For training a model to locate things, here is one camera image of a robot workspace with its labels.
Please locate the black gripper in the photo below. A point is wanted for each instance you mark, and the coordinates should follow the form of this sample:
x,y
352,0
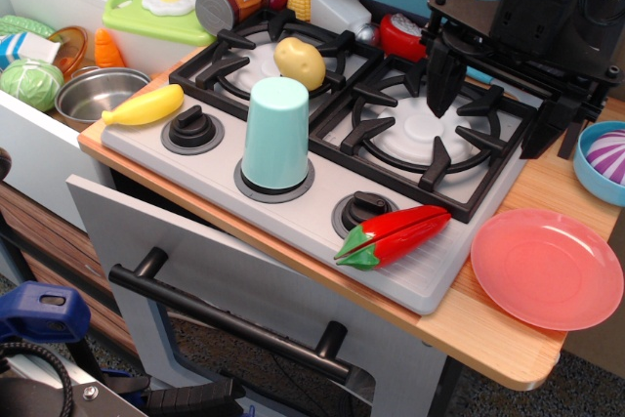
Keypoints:
x,y
572,79

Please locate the yellow toy potato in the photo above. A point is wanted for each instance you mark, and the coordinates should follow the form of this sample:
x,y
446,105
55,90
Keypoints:
x,y
300,61

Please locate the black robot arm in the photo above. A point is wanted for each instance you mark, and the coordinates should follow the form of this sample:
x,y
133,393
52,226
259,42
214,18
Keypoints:
x,y
533,44

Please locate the pink plastic plate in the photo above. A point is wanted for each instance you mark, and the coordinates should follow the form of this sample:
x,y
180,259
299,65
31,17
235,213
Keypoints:
x,y
547,269

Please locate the black right burner grate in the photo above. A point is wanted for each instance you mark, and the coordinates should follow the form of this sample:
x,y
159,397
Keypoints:
x,y
382,129

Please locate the black burner grate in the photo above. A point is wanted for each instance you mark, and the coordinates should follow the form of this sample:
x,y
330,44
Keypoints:
x,y
382,129
223,74

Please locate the grey toy stove top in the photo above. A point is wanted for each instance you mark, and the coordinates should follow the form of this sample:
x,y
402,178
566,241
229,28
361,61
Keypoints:
x,y
303,217

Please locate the white toy bottle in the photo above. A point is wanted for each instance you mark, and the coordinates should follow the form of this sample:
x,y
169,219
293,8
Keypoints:
x,y
345,15

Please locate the black right stove knob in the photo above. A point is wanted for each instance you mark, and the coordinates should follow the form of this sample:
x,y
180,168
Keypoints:
x,y
357,208

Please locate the black stove knob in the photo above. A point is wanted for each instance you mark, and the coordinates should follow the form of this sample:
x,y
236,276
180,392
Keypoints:
x,y
357,208
192,132

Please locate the purple striped toy onion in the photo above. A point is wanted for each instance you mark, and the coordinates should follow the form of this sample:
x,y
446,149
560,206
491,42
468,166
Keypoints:
x,y
606,155

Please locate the red toy chili pepper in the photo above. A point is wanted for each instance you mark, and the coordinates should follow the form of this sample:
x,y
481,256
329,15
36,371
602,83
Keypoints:
x,y
384,239

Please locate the mint green plastic cup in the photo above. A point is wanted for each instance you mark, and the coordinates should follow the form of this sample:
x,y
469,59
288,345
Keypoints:
x,y
275,156

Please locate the blue bowl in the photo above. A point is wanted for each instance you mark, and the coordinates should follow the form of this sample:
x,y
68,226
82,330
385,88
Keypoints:
x,y
590,179

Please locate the black left burner grate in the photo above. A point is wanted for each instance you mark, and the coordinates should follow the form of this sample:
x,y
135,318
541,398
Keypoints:
x,y
223,74

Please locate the brown toy food can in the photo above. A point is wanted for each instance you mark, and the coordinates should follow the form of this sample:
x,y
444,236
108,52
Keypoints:
x,y
216,15

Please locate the black left stove knob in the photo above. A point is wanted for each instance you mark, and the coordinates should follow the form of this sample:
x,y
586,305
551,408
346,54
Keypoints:
x,y
192,132

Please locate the yellow toy banana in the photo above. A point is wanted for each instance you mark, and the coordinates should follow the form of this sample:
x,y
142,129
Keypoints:
x,y
146,108

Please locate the wooden counter top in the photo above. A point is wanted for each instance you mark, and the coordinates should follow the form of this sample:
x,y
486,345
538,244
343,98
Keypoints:
x,y
466,324

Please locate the orange toy carrot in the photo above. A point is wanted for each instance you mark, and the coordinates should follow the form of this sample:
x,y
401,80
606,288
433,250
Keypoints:
x,y
106,52

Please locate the steel pot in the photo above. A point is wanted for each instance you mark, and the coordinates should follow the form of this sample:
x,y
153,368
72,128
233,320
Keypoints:
x,y
92,90

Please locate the grey oven door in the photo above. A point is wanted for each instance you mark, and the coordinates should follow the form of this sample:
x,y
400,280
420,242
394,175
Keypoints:
x,y
394,374

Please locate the orange transparent bowl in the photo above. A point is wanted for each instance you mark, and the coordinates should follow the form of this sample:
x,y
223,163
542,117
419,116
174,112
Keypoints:
x,y
73,41

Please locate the green toy cabbage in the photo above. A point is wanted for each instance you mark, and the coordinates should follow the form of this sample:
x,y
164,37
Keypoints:
x,y
33,82

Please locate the toy milk carton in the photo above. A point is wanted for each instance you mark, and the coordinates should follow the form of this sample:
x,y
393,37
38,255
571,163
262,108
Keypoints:
x,y
26,45

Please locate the green toy corn husk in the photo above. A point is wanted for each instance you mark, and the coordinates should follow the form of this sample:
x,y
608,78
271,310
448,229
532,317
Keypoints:
x,y
11,24

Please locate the blue clamp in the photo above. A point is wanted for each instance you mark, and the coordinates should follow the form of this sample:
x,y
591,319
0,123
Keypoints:
x,y
44,313

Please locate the blue handled toy knife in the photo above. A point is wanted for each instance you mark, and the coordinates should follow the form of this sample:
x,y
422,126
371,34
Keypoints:
x,y
482,77

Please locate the black oven door handle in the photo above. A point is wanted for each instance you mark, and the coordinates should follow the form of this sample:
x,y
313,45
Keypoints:
x,y
321,359

